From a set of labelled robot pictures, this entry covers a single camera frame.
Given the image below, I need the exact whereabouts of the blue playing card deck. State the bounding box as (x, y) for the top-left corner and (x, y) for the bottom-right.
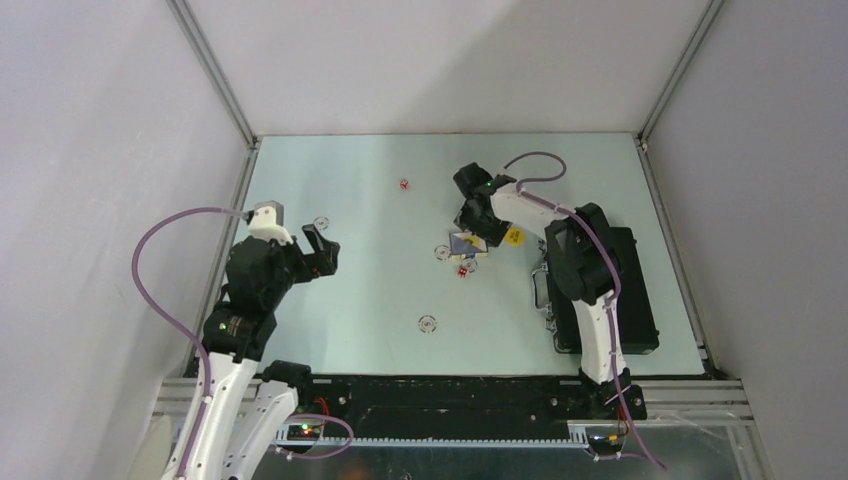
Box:
(448, 232), (489, 261)

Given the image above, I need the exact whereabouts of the yellow big blind button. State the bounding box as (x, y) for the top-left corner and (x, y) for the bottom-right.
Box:
(504, 227), (526, 246)

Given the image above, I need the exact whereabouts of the black poker set case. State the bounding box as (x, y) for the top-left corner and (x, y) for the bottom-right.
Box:
(531, 226), (661, 356)

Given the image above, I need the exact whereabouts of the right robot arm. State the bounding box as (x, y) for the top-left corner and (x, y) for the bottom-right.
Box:
(304, 163), (634, 418)

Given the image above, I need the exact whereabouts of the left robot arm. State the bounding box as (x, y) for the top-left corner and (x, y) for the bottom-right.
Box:
(162, 201), (340, 479)

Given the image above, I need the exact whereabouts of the white blue poker chip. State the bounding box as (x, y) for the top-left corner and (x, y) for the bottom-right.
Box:
(313, 216), (329, 231)

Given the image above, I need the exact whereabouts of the white poker chip by die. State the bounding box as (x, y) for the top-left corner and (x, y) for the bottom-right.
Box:
(461, 258), (477, 273)

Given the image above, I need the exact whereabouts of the white poker chip near deck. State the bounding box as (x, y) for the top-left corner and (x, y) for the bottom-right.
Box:
(434, 245), (451, 261)

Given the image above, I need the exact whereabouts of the white poker chip front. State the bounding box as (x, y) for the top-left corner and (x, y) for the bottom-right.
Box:
(418, 315), (438, 334)

